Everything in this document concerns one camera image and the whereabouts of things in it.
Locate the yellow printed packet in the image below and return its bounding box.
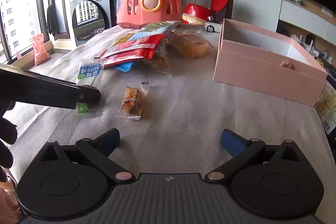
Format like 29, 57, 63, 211
314, 81, 336, 135

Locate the wide blue printed snack packet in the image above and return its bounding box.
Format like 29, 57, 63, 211
136, 21, 183, 39

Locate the red bowl with rope band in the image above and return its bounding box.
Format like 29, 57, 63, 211
182, 3, 216, 26

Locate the white toy car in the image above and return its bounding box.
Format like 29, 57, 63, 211
204, 21, 223, 33

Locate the clear bread packet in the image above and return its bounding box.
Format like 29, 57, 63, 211
168, 31, 216, 59

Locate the dark hanging cloth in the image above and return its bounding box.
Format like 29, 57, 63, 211
46, 5, 59, 35

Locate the small blue packet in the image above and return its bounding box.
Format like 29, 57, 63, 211
115, 61, 135, 73

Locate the red snack packet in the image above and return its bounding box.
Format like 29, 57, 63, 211
104, 34, 166, 69

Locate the clear packet with green label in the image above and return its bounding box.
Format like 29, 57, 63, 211
76, 63, 101, 117

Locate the orange snack bag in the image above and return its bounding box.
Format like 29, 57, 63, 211
29, 33, 51, 67

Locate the small orange snack packet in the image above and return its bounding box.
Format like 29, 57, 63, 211
119, 82, 150, 121

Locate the pink cardboard box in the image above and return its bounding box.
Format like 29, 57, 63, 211
213, 18, 328, 107

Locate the orange toy pet carrier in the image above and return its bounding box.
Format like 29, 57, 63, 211
116, 0, 182, 30

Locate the person's left hand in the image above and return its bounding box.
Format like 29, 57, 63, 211
0, 99, 17, 182

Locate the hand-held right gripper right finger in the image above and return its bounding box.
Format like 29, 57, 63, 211
205, 129, 302, 184

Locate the red lidded container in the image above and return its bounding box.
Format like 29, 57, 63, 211
211, 0, 229, 23

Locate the long blue cartoon snack packet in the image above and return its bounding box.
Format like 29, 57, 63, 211
101, 30, 168, 58

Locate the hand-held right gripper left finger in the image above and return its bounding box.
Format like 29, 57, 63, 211
39, 128, 135, 185

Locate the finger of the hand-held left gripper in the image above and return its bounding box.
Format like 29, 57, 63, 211
0, 64, 101, 109

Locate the white shelf unit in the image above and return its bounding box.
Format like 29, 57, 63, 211
277, 0, 336, 67

